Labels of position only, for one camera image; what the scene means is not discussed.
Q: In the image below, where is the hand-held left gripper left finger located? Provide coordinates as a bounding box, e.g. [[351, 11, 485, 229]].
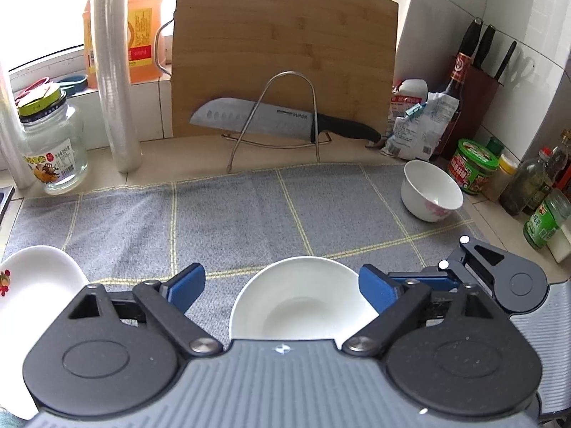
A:
[[67, 263, 224, 360]]

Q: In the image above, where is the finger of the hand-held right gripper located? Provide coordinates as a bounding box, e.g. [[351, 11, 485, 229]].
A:
[[388, 235, 506, 296]]

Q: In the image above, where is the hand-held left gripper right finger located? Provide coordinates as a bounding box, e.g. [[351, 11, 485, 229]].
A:
[[342, 264, 508, 358]]

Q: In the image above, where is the white bowl with pink print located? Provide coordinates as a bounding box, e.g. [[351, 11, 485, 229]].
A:
[[400, 160, 464, 223], [229, 256, 380, 341]]

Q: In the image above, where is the white plate with fruit print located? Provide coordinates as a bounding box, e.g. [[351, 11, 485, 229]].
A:
[[0, 245, 90, 420]]

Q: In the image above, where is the green plastic bottle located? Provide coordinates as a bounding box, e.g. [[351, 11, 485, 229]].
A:
[[522, 188, 571, 251]]

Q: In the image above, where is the grey checked towel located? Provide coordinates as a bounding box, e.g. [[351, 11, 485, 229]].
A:
[[2, 162, 487, 322]]

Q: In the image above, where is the dark glass oil bottle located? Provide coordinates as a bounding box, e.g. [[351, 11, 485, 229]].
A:
[[499, 147, 554, 216]]

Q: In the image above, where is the yellow lidded spice jar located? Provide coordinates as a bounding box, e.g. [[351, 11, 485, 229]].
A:
[[481, 153, 521, 203]]

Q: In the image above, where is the green lidded sauce jar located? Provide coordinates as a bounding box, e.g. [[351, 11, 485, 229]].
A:
[[447, 138, 500, 196]]

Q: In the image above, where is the brown capped dark bottle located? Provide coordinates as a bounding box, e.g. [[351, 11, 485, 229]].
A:
[[546, 129, 571, 180]]

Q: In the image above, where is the white printed food packet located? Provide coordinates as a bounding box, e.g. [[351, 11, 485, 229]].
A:
[[384, 91, 460, 162]]

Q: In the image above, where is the dark red knife block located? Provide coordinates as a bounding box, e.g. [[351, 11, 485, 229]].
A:
[[463, 68, 501, 144]]

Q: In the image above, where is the glass jar with yellow lid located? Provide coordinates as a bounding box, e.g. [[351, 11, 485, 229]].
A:
[[18, 82, 89, 195]]

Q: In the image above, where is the red and white food bag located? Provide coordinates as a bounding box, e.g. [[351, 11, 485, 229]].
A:
[[391, 78, 429, 137]]

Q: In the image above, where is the steel sink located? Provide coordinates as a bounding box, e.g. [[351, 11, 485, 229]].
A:
[[0, 184, 14, 224]]

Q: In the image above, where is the dark soy sauce bottle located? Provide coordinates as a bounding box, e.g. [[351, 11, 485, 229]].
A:
[[434, 51, 474, 159]]

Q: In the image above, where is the tall cling film roll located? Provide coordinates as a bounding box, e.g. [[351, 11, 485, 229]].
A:
[[93, 0, 144, 174]]

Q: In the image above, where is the teal dish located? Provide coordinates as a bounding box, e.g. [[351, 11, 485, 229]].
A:
[[55, 74, 88, 96]]

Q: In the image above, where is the red dish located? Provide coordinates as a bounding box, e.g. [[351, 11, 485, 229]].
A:
[[15, 77, 51, 101]]

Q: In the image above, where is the orange cooking wine bottle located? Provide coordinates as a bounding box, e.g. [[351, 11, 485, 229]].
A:
[[82, 0, 162, 89]]

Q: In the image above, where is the bamboo cutting board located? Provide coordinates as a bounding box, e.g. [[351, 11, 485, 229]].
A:
[[152, 0, 399, 139]]

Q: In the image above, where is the metal wire rack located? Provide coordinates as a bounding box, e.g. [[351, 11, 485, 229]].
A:
[[221, 71, 332, 174]]

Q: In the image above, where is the kitchen knife with black handle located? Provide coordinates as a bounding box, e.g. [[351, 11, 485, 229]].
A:
[[188, 96, 383, 144]]

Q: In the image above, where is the black knife handle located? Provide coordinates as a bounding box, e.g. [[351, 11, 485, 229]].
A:
[[472, 24, 496, 70], [459, 17, 484, 61], [494, 40, 517, 80]]

